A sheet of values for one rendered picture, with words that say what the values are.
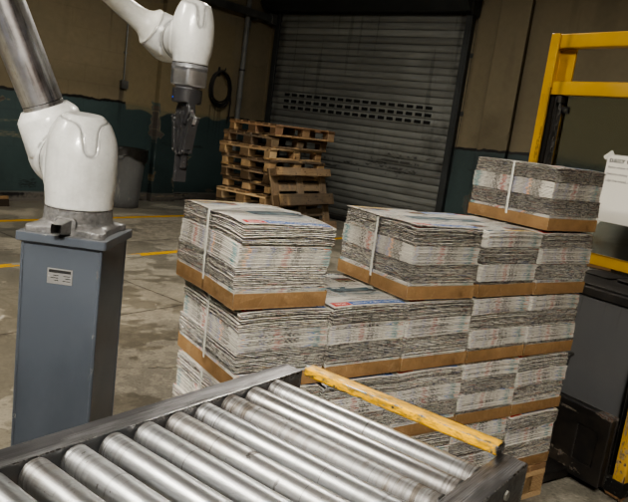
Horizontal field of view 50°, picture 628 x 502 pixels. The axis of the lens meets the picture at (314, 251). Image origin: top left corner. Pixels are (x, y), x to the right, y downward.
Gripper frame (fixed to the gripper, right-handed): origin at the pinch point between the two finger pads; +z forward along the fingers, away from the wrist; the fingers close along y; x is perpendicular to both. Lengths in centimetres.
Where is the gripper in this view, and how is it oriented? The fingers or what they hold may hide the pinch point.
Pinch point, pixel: (179, 167)
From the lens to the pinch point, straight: 177.5
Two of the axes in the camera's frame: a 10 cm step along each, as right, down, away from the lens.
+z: -1.3, 9.8, 1.8
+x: -8.2, -0.1, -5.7
